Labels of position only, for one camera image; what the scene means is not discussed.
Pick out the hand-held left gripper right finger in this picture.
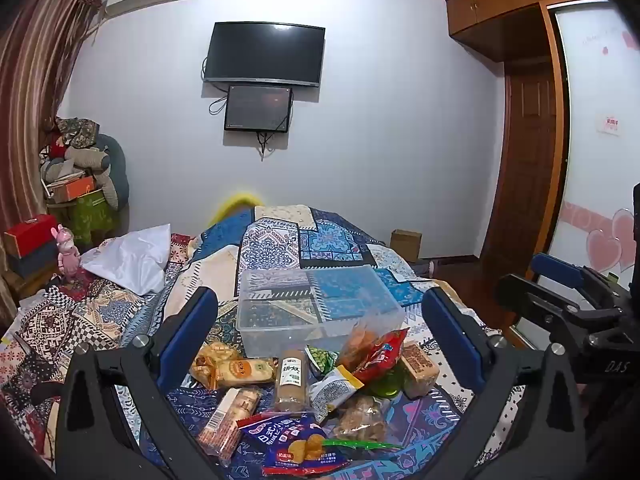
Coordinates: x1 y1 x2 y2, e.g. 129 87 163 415
421 286 591 480

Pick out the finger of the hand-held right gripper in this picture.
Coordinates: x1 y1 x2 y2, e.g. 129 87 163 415
494 272 593 346
530 252 621 306

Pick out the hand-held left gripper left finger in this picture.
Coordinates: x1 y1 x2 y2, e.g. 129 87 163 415
54 286 221 480

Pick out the clear packet of golden pastries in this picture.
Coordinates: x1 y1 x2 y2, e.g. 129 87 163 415
190 342 236 391

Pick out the brown cake packet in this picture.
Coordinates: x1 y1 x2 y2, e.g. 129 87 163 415
400 342 441 401

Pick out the yellow cracker packet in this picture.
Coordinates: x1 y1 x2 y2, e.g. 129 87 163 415
215 356 277 388

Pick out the red snack packet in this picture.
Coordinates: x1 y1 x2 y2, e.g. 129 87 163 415
350 329 410 383

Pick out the green jelly cup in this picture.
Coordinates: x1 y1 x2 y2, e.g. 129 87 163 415
367 375 406 398

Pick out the clear plastic storage container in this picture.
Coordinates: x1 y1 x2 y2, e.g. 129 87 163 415
235 265 407 358

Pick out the clear packet of orange snacks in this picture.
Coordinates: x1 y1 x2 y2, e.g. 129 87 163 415
336 321 376 368

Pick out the pink wafer packet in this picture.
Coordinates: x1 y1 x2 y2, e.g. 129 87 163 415
195 386 262 461

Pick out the brown biscuit tube packet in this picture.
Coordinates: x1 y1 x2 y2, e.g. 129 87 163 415
275 349 311 413

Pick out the clear packet of brown snacks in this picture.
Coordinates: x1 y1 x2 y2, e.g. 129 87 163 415
332 395 391 443

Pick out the green pea packet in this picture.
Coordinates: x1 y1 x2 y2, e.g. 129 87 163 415
305 345 341 376

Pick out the white yellow small snack packet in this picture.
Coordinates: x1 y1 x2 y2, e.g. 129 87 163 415
307 365 365 423

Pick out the blue chip packet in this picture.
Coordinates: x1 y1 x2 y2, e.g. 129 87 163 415
236 410 351 478

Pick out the green strip packet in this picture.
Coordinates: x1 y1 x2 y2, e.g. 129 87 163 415
320 437 403 453

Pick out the white pillow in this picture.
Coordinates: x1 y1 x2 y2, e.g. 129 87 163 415
80 225 173 296

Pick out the brown cardboard box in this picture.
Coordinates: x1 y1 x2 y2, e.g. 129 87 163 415
390 229 423 263

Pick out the brown wooden door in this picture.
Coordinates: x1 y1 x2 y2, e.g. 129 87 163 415
482 60 560 281

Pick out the red patterned bedsheet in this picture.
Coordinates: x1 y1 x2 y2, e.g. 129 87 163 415
0 235 201 461

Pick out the yellow hoop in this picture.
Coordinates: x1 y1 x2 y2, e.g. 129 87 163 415
207 191 263 226

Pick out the blue patchwork quilt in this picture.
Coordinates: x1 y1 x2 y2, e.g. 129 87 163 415
115 205 501 480

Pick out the pink toy rabbit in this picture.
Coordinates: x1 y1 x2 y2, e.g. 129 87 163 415
50 224 81 278

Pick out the grey box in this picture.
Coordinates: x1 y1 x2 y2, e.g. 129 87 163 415
10 245 62 279

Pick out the orange box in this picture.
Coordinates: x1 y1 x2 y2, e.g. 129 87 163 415
50 175 96 203

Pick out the red box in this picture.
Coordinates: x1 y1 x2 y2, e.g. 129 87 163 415
5 214 58 261

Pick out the grey bolster pillow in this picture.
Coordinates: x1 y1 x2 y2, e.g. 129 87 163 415
65 146 111 171

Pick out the patterned folded cloth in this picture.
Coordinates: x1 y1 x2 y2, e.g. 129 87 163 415
54 117 101 148

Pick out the wooden overhead cabinet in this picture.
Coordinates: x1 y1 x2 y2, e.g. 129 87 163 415
445 0 608 63

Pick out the black hanging cable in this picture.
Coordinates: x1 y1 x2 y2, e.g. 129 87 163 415
255 130 276 161

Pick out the small black wall monitor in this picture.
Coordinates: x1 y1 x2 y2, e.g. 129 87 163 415
223 85 294 133

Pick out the large black wall television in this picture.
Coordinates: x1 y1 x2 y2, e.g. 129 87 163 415
202 21 327 89

